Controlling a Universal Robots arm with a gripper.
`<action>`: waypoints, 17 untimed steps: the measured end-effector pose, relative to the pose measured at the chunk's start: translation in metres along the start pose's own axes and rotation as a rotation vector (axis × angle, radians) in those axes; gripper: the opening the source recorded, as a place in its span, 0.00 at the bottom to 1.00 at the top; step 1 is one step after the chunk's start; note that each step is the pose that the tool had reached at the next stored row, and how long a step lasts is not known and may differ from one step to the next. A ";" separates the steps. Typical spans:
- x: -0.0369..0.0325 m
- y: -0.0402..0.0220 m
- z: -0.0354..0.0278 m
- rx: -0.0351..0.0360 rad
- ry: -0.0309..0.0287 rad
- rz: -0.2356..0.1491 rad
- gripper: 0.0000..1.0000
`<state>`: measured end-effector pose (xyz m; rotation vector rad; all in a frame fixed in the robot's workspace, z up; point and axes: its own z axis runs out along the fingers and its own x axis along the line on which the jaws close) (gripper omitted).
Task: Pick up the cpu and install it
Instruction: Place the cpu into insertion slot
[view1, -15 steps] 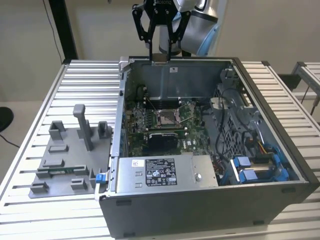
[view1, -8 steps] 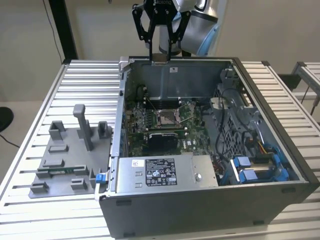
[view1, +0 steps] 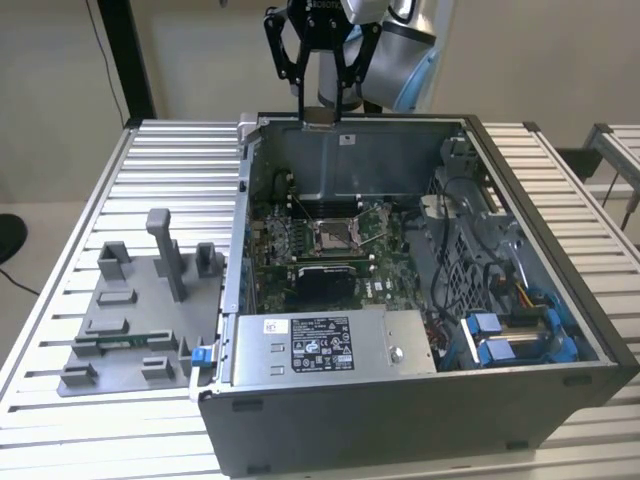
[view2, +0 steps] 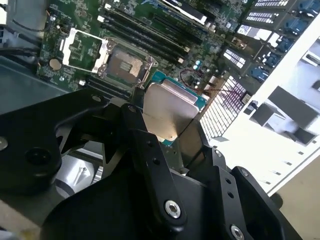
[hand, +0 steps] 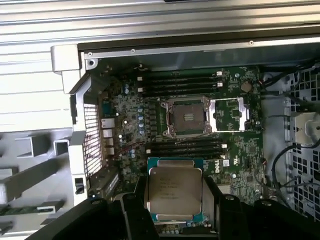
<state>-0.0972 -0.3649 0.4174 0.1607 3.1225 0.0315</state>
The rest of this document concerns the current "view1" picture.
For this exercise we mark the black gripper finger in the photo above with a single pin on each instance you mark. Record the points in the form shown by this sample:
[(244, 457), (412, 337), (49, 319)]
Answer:
[(362, 55), (274, 45)]

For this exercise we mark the silver square CPU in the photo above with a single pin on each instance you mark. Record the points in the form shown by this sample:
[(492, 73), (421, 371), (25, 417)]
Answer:
[(319, 117)]

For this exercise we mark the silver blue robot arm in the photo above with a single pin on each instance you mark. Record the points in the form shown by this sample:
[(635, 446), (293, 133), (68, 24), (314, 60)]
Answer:
[(400, 50)]

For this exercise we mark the CPU socket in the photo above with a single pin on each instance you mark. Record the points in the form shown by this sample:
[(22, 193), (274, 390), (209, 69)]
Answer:
[(332, 239)]

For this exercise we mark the white case sticker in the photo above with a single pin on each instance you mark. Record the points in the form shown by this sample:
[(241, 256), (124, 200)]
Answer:
[(346, 139)]

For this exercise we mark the green motherboard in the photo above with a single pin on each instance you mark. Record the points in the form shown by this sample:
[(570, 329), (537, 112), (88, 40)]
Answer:
[(395, 280)]

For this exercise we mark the black graphics card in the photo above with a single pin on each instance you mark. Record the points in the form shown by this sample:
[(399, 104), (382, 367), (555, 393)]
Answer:
[(325, 285)]

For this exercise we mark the aluminium side table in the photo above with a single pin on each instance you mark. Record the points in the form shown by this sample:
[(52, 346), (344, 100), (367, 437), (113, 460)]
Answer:
[(612, 150)]

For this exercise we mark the silver power supply unit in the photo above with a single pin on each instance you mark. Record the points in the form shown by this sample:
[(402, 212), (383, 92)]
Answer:
[(370, 345)]

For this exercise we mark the gray plastic parts rack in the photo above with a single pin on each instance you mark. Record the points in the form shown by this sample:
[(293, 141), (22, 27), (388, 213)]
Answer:
[(150, 310)]

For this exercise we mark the blue disk carrier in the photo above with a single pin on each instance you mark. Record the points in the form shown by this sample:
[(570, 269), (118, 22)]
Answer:
[(486, 324), (497, 352)]

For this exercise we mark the silver thumbscrew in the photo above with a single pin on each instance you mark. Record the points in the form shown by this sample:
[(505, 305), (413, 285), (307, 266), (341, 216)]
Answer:
[(396, 354)]

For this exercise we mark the blue case latch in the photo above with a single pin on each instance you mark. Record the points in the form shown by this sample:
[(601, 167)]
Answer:
[(199, 356)]

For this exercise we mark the black round object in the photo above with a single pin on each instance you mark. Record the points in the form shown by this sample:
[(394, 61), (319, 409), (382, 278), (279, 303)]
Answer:
[(10, 237)]

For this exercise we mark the green RAM stick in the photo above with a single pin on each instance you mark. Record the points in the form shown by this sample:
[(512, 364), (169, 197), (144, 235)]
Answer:
[(122, 341)]

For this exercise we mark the dark gray PC case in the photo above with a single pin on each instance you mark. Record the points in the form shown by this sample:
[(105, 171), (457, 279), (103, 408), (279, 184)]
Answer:
[(375, 430)]

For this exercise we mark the white gray wrist camera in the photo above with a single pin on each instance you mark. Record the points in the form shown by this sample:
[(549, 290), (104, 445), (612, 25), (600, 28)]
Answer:
[(362, 10)]

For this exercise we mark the black frame post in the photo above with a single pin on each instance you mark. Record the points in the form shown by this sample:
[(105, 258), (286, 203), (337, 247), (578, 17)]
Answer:
[(127, 60)]

